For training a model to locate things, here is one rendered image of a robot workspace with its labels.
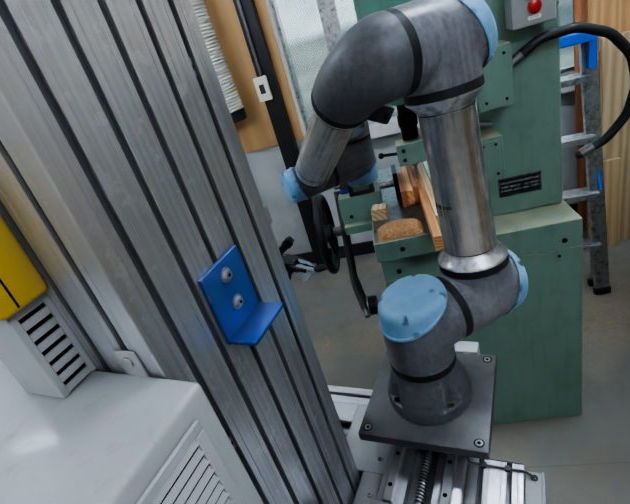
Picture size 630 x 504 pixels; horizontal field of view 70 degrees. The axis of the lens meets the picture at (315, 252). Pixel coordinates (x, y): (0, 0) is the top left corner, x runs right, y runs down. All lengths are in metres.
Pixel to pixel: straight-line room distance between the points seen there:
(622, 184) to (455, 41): 2.19
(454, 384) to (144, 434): 0.56
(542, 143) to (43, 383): 1.30
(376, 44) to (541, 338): 1.24
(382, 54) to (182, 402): 0.46
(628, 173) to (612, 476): 1.54
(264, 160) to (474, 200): 2.25
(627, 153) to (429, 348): 2.12
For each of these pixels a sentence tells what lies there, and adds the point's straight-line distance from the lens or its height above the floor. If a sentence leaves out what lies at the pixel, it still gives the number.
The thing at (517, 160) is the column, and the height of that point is 0.97.
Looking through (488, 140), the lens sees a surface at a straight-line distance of 1.30.
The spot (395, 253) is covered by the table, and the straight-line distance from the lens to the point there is 1.25.
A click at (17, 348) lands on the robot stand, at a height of 1.30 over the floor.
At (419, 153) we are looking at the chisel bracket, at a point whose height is 1.03.
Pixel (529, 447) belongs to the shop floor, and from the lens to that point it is 1.85.
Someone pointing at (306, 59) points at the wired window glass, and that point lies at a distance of 2.78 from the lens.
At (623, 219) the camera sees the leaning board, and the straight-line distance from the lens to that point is 2.87.
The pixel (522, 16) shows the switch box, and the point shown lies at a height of 1.35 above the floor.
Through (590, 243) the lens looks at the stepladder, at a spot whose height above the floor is 0.27.
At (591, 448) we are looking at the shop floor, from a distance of 1.87.
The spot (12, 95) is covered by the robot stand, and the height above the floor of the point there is 1.49.
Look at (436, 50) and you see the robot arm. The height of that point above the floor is 1.40.
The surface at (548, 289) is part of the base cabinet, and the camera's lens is 1.54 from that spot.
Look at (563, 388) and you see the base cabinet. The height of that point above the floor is 0.14.
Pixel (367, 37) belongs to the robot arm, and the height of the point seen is 1.44.
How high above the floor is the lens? 1.48
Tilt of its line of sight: 27 degrees down
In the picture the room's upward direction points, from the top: 17 degrees counter-clockwise
